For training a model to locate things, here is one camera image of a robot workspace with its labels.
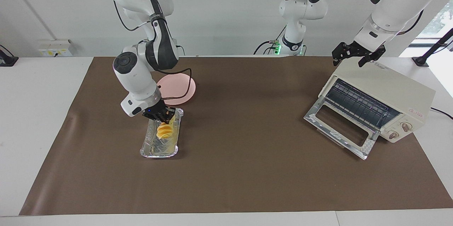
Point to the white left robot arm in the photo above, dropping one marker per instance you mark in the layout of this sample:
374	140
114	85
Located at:
396	3

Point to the white toaster oven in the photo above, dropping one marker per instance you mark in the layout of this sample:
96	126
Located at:
389	88

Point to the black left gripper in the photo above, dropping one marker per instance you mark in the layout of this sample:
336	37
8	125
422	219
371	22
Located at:
358	49

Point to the beige oven knob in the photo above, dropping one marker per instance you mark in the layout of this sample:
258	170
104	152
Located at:
393	135
406	126

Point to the sliced yellow bread loaf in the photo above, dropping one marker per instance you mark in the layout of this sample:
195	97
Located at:
164	131

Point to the white wall socket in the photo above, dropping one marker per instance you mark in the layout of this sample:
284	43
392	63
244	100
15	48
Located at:
55	49

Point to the black camera stand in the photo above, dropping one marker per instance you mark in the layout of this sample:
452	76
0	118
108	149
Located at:
421	60

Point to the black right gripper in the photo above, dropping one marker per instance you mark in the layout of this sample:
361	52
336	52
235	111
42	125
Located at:
155	109

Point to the black table clamp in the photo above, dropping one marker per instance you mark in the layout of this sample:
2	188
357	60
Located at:
7	60

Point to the bright window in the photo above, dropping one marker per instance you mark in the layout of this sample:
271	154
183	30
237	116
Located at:
439	20

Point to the brown table mat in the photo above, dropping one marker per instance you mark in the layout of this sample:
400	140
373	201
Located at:
240	169

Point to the chrome glass oven door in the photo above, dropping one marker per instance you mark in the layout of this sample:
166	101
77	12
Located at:
370	146

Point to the aluminium foil tray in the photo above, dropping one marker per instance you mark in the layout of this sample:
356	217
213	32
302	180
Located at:
159	148

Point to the pink round plate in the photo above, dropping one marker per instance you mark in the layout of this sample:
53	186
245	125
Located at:
184	88

